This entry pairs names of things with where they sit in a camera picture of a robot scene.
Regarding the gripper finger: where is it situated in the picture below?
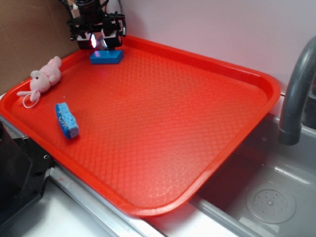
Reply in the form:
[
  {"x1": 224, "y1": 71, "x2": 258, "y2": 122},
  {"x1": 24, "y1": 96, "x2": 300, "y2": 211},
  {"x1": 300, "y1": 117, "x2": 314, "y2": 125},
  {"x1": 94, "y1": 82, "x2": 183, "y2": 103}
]
[
  {"x1": 101, "y1": 29, "x2": 122, "y2": 49},
  {"x1": 77, "y1": 33, "x2": 96, "y2": 49}
]

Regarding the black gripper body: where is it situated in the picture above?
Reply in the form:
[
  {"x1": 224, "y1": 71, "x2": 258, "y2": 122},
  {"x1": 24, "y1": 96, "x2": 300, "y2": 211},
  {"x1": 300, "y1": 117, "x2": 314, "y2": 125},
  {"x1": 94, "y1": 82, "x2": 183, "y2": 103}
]
[{"x1": 67, "y1": 12, "x2": 126, "y2": 41}]

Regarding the blue rectangular block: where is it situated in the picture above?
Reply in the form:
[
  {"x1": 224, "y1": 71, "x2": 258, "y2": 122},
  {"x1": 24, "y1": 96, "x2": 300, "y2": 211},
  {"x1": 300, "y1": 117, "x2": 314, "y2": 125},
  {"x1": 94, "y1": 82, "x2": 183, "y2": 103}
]
[{"x1": 90, "y1": 50, "x2": 124, "y2": 64}]

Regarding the brown rock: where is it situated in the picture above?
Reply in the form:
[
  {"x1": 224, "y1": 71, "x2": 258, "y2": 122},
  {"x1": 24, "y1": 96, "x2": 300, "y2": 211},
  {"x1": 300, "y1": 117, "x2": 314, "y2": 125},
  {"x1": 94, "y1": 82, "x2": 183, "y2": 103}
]
[{"x1": 96, "y1": 36, "x2": 108, "y2": 51}]

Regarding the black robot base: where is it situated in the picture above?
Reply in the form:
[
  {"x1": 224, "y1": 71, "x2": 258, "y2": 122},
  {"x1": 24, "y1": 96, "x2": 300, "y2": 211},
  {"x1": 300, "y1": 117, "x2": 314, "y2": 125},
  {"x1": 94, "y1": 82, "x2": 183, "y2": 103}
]
[{"x1": 0, "y1": 123, "x2": 52, "y2": 228}]

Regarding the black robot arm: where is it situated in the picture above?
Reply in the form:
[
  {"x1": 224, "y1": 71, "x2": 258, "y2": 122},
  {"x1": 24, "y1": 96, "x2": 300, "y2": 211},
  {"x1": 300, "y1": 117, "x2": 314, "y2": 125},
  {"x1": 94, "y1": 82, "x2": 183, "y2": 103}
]
[{"x1": 60, "y1": 0, "x2": 126, "y2": 50}]

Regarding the brown cardboard panel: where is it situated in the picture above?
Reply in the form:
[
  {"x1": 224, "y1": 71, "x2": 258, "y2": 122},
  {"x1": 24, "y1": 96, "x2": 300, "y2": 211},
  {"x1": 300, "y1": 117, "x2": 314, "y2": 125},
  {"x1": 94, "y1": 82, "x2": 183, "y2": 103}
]
[{"x1": 0, "y1": 0, "x2": 79, "y2": 94}]

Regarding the pink plush bunny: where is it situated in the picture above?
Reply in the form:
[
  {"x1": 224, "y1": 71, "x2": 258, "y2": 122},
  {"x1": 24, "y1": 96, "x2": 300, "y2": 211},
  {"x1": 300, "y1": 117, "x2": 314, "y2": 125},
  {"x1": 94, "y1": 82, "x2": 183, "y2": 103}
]
[{"x1": 17, "y1": 56, "x2": 62, "y2": 109}]

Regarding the blue sponge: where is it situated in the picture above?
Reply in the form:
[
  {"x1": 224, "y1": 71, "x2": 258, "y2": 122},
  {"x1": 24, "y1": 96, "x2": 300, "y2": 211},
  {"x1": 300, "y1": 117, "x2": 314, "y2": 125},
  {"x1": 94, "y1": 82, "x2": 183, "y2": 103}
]
[{"x1": 55, "y1": 103, "x2": 79, "y2": 139}]

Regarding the red plastic tray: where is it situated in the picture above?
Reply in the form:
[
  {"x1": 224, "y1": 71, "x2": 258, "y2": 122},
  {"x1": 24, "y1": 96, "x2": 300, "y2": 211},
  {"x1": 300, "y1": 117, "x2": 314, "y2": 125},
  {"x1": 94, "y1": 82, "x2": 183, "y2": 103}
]
[{"x1": 0, "y1": 36, "x2": 280, "y2": 217}]

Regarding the grey faucet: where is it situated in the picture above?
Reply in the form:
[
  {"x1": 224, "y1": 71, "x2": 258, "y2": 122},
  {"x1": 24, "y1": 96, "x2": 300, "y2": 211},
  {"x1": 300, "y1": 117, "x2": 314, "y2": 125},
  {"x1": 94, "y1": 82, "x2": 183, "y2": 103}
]
[{"x1": 277, "y1": 37, "x2": 316, "y2": 145}]

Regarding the grey sink basin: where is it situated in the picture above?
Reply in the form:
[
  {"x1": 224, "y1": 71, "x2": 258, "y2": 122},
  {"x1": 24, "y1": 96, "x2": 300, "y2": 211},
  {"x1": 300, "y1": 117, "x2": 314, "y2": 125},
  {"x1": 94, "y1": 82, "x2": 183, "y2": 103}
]
[{"x1": 148, "y1": 116, "x2": 316, "y2": 237}]

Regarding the sink drain cover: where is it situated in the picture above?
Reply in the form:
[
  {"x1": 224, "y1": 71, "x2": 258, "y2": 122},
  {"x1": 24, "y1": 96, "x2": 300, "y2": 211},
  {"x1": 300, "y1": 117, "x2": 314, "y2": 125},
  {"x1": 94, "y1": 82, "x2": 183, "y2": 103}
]
[{"x1": 246, "y1": 184, "x2": 296, "y2": 224}]

